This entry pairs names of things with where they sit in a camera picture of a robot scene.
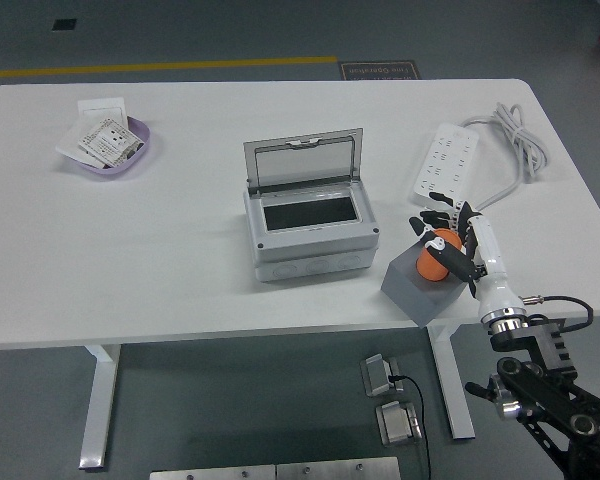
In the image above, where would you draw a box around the white printed socket package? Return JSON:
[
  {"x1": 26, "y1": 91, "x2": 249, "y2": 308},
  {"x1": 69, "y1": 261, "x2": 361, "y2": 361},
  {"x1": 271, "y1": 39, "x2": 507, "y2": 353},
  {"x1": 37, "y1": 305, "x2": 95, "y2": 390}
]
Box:
[{"x1": 76, "y1": 117, "x2": 140, "y2": 169}]

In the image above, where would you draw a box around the dark floor sign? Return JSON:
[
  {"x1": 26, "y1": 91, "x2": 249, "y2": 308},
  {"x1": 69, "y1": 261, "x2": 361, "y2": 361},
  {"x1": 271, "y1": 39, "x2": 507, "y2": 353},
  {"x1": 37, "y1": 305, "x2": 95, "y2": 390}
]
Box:
[{"x1": 338, "y1": 60, "x2": 422, "y2": 82}]

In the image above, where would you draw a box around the black pedal cable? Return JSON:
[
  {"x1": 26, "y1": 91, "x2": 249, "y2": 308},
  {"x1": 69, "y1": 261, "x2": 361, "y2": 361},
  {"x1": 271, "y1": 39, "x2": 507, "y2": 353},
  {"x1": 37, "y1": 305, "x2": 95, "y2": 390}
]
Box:
[{"x1": 387, "y1": 373, "x2": 432, "y2": 480}]

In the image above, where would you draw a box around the grey metal plate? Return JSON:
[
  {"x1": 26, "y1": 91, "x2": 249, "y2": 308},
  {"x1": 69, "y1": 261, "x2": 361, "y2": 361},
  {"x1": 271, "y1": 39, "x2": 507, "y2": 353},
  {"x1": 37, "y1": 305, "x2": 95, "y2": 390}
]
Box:
[
  {"x1": 149, "y1": 464, "x2": 277, "y2": 480},
  {"x1": 275, "y1": 456, "x2": 401, "y2": 480}
]

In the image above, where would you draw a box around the white table leg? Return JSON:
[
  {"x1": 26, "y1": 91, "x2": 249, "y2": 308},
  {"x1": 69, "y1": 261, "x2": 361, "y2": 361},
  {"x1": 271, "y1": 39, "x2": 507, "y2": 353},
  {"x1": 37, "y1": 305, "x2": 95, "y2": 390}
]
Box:
[
  {"x1": 426, "y1": 322, "x2": 476, "y2": 441},
  {"x1": 78, "y1": 343, "x2": 123, "y2": 470}
]

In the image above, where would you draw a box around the grey metal foot pedal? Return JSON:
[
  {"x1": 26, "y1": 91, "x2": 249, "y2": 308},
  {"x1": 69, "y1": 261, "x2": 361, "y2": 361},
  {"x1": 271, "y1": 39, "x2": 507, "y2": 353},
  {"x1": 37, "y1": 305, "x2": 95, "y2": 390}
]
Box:
[
  {"x1": 374, "y1": 399, "x2": 424, "y2": 447},
  {"x1": 359, "y1": 353, "x2": 405, "y2": 399}
]

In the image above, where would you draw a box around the grey enclosure box with lid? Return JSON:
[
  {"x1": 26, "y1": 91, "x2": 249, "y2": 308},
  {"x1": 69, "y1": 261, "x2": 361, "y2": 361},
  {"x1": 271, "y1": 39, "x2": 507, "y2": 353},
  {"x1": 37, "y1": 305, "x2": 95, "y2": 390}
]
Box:
[{"x1": 242, "y1": 127, "x2": 381, "y2": 284}]

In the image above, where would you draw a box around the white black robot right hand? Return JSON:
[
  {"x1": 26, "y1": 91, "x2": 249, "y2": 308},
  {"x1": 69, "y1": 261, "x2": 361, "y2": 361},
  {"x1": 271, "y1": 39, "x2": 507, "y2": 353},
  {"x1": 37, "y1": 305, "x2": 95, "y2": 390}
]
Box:
[{"x1": 408, "y1": 191, "x2": 525, "y2": 324}]

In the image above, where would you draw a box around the white switch plate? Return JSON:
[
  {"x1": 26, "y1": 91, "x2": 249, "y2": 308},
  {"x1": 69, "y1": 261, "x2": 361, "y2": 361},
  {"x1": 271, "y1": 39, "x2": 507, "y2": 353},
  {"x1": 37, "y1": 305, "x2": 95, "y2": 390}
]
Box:
[{"x1": 76, "y1": 97, "x2": 130, "y2": 126}]

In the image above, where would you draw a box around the white power cord with plug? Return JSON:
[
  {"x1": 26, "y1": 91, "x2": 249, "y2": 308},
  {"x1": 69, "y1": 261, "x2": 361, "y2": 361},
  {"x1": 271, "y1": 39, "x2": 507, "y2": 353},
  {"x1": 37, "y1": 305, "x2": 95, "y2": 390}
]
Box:
[{"x1": 458, "y1": 102, "x2": 550, "y2": 211}]

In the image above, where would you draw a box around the grey cube holder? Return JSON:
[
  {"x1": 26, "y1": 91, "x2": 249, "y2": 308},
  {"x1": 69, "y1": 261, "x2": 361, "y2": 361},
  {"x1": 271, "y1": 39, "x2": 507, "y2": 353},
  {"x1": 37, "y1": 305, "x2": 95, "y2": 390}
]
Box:
[{"x1": 380, "y1": 243, "x2": 469, "y2": 329}]

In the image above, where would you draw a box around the white power strip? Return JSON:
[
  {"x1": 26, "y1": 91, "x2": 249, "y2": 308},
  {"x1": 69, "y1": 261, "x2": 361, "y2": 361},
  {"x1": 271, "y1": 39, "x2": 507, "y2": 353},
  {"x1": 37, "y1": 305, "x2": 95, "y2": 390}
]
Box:
[{"x1": 411, "y1": 122, "x2": 482, "y2": 207}]

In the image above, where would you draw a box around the plain white packet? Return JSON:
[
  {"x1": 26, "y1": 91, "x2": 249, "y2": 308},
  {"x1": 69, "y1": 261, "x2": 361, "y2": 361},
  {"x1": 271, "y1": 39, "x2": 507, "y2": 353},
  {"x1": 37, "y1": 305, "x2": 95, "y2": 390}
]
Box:
[{"x1": 55, "y1": 118, "x2": 106, "y2": 169}]

